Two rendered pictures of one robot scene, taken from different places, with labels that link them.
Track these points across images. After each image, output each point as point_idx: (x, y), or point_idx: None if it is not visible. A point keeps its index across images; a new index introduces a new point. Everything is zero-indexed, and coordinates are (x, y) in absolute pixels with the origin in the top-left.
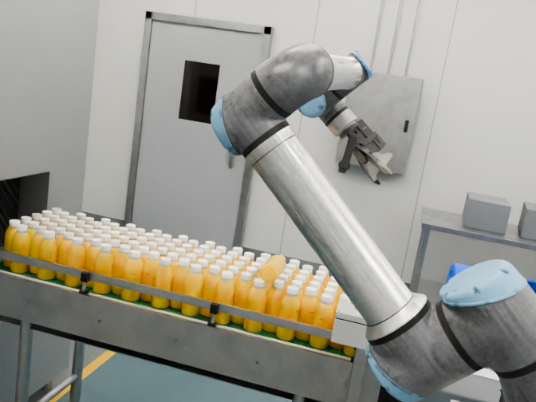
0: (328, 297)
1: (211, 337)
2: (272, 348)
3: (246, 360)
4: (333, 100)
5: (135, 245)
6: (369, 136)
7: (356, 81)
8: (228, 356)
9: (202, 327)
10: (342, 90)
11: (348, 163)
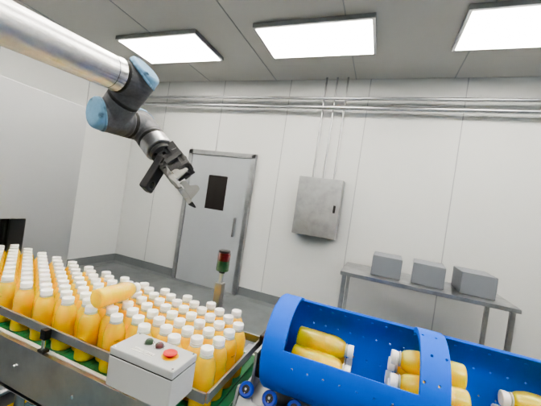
0: (142, 327)
1: (39, 365)
2: (84, 383)
3: (64, 393)
4: (117, 109)
5: (25, 271)
6: (173, 155)
7: (110, 73)
8: (51, 387)
9: (34, 353)
10: (121, 97)
11: (147, 180)
